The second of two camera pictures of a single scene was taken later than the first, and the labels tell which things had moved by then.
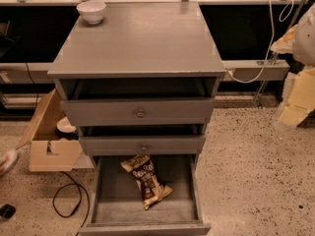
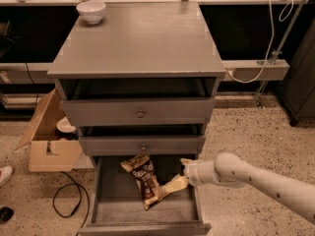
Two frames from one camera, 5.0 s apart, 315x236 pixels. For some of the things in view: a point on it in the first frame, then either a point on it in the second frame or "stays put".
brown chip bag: (151, 189) stays put
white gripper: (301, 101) → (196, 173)
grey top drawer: (119, 111) stays put
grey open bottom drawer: (117, 206) stays put
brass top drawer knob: (141, 114) stays put
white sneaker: (7, 161) → (5, 173)
